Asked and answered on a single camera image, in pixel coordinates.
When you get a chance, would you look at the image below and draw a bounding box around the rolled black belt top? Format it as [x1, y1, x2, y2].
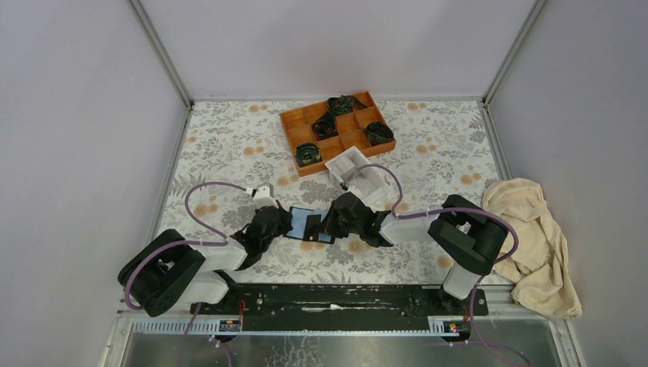
[326, 95, 367, 116]

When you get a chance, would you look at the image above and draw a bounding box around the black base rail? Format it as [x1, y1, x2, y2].
[190, 278, 489, 332]

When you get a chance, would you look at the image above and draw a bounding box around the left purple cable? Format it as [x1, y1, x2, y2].
[123, 181, 254, 311]

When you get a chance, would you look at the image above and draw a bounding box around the black VIP card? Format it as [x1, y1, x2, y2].
[303, 214, 322, 242]

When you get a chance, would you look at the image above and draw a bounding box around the orange wooden divided tray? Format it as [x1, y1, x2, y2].
[280, 91, 396, 177]

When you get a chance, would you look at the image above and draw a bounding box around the beige crumpled cloth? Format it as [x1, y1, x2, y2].
[481, 178, 583, 320]

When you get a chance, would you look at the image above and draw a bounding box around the white plastic card box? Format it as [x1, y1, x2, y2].
[325, 146, 388, 206]

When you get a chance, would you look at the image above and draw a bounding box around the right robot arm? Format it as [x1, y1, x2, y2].
[319, 193, 513, 315]

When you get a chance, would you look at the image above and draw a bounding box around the rolled black belt middle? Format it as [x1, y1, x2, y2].
[311, 112, 339, 141]

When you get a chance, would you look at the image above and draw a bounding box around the white slotted cable duct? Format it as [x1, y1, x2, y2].
[131, 318, 460, 337]

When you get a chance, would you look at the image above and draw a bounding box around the black leather card holder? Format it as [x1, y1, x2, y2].
[284, 206, 335, 244]

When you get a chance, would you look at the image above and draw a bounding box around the rolled black belt front-left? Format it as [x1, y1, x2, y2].
[295, 142, 322, 167]

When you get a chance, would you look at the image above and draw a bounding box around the rolled black belt right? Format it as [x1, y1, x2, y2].
[364, 121, 394, 146]

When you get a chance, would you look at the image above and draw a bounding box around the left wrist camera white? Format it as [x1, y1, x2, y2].
[251, 184, 279, 209]

